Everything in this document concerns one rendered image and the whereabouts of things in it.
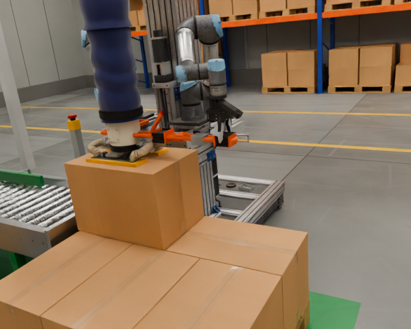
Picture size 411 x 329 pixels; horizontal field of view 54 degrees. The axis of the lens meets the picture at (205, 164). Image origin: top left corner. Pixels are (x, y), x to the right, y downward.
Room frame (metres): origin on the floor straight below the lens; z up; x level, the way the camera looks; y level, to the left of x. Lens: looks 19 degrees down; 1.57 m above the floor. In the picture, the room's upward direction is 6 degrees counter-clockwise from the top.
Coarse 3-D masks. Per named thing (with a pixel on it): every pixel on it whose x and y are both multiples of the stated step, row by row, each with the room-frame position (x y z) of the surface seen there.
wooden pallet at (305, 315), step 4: (308, 300) 1.79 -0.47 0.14; (308, 304) 1.78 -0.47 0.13; (308, 308) 1.78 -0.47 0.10; (304, 312) 1.72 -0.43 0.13; (308, 312) 1.78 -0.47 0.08; (304, 316) 1.72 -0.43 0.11; (308, 316) 1.78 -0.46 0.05; (300, 320) 1.66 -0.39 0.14; (304, 320) 1.72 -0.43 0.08; (308, 320) 1.78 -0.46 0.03; (300, 324) 1.66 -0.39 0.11; (304, 324) 1.72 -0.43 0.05; (296, 328) 1.60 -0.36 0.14; (300, 328) 1.73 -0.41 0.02; (304, 328) 1.72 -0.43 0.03
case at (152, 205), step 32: (160, 160) 1.97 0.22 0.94; (192, 160) 2.05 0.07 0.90; (96, 192) 1.97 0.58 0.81; (128, 192) 1.85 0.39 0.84; (160, 192) 1.80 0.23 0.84; (192, 192) 2.03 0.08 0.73; (96, 224) 2.00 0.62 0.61; (128, 224) 1.87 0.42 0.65; (160, 224) 1.77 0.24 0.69; (192, 224) 2.00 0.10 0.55
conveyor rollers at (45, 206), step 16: (0, 192) 2.86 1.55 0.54; (16, 192) 2.80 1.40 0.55; (32, 192) 2.79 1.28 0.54; (48, 192) 2.79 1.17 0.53; (64, 192) 2.71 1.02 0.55; (0, 208) 2.56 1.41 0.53; (16, 208) 2.49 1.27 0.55; (32, 208) 2.47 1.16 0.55; (48, 208) 2.46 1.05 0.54; (64, 208) 2.45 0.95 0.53; (32, 224) 2.24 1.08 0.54; (48, 224) 2.23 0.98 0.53
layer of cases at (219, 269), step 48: (96, 240) 1.94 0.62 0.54; (192, 240) 1.84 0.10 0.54; (240, 240) 1.79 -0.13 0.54; (288, 240) 1.74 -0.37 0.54; (0, 288) 1.58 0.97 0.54; (48, 288) 1.54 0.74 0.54; (96, 288) 1.51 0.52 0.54; (144, 288) 1.47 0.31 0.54; (192, 288) 1.44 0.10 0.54; (240, 288) 1.40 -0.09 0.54; (288, 288) 1.53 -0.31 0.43
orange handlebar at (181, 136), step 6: (144, 120) 2.34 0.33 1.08; (102, 132) 2.14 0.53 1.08; (138, 132) 2.07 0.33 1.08; (144, 132) 2.05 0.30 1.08; (180, 132) 1.95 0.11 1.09; (168, 138) 1.92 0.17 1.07; (174, 138) 1.90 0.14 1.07; (180, 138) 1.88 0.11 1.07; (186, 138) 1.86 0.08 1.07; (204, 138) 1.81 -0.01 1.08; (210, 138) 1.80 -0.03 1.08; (234, 138) 1.75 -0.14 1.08
